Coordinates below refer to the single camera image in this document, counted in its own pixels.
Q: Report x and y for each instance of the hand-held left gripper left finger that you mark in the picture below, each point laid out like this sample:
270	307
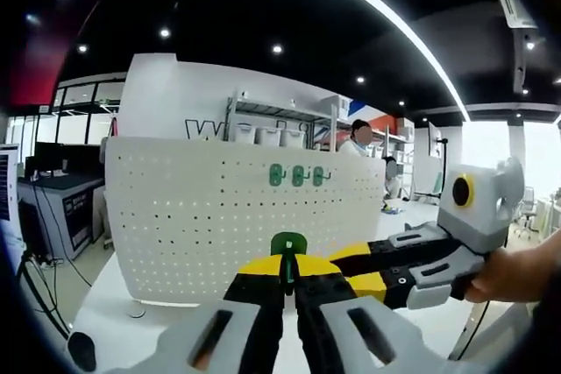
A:
210	339

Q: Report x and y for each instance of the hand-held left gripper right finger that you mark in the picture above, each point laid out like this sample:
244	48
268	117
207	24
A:
372	339

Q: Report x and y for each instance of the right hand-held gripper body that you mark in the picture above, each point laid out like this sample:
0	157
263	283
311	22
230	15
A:
482	212

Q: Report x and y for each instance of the green hook assembly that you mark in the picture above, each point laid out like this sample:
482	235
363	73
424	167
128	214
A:
319	176
280	244
298	177
275	177

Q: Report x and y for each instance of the white perforated mounting plate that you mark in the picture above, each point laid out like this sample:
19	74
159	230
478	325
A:
197	216

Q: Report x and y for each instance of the person's right hand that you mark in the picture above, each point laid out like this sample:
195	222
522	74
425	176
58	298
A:
508	273

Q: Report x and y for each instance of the black tripod stand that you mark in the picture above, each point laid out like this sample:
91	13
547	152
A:
443	164

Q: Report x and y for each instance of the black rounded object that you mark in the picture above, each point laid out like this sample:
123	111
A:
81	350

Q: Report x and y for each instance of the metal shelf rack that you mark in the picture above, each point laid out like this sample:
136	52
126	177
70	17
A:
280	107

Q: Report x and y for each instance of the long ceiling light strip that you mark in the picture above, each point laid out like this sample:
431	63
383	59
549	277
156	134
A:
394	15

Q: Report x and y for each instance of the black computer monitor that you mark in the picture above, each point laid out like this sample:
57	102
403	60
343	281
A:
59	157

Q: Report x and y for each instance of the round ceiling downlights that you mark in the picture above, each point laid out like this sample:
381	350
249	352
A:
276	48

